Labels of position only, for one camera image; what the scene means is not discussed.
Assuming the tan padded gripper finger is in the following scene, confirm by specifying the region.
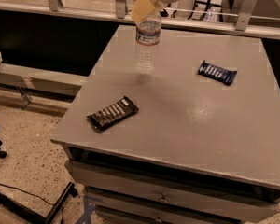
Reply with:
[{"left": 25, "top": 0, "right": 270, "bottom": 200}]
[{"left": 131, "top": 0, "right": 161, "bottom": 24}]

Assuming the clear plastic water bottle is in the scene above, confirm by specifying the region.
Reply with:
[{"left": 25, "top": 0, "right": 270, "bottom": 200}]
[{"left": 135, "top": 13, "right": 162, "bottom": 74}]

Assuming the blue rxbar blueberry bar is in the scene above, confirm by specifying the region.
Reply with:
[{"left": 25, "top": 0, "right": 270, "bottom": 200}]
[{"left": 198, "top": 61, "right": 237, "bottom": 86}]

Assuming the black rxbar chocolate bar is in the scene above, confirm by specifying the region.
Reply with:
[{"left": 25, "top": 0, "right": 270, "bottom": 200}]
[{"left": 87, "top": 96, "right": 139, "bottom": 131}]

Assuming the grey side bench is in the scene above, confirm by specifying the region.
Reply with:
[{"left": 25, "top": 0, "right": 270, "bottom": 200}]
[{"left": 0, "top": 63, "right": 87, "bottom": 108}]

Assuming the grey drawer cabinet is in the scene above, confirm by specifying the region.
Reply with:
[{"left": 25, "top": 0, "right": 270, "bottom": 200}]
[{"left": 52, "top": 26, "right": 280, "bottom": 224}]

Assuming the upper drawer knob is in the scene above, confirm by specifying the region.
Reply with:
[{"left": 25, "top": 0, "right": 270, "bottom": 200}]
[{"left": 159, "top": 194, "right": 169, "bottom": 203}]

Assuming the drawer knob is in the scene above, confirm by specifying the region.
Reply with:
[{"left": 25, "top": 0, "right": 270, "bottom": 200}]
[
  {"left": 159, "top": 194, "right": 169, "bottom": 203},
  {"left": 154, "top": 215, "right": 163, "bottom": 224}
]

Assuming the lower drawer knob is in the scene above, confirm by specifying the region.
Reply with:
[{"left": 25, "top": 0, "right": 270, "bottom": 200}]
[{"left": 154, "top": 215, "right": 163, "bottom": 224}]

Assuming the metal railing frame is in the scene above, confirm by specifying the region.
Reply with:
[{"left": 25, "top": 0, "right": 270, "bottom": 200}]
[{"left": 0, "top": 0, "right": 280, "bottom": 39}]

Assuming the black floor cable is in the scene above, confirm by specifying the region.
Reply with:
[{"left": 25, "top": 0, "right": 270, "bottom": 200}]
[{"left": 0, "top": 180, "right": 55, "bottom": 206}]

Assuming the black floor stand frame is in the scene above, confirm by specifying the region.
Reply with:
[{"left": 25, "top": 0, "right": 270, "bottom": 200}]
[{"left": 0, "top": 181, "right": 78, "bottom": 224}]

